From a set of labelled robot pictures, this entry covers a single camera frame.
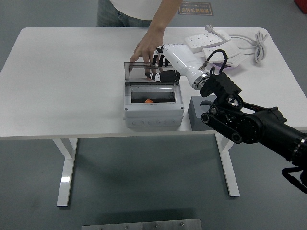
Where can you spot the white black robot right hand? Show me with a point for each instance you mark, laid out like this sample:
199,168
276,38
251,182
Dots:
184,60

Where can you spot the person's left hand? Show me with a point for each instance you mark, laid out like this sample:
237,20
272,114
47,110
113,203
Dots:
146,48

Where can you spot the orange cylinder battery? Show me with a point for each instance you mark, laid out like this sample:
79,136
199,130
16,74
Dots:
148,101

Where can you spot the grey plastic junction box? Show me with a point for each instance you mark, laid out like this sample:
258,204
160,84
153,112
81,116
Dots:
153,113

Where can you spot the person's left forearm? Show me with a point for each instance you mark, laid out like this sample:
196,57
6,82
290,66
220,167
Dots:
163,16

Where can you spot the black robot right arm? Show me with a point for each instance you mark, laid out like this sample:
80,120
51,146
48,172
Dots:
251,122

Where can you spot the red box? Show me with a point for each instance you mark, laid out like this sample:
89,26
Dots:
302,4

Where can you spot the long white power strip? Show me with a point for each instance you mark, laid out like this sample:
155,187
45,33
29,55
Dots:
206,39

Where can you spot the person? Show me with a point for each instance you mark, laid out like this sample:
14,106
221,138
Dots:
127,12

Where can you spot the white power plug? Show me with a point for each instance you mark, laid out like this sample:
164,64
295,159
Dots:
209,27

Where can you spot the purple round dish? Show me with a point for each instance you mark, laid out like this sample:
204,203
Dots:
230,68

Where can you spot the short white power strip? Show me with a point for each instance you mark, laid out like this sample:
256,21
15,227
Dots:
230,50

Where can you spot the white flat socket panel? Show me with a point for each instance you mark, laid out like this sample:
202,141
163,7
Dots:
237,61

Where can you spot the brown floor sign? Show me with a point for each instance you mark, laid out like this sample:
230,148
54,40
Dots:
197,8

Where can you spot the grey holder block with hole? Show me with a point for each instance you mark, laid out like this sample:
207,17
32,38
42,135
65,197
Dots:
194,115

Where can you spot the white table leg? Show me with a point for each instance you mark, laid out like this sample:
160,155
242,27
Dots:
66,167
231,177

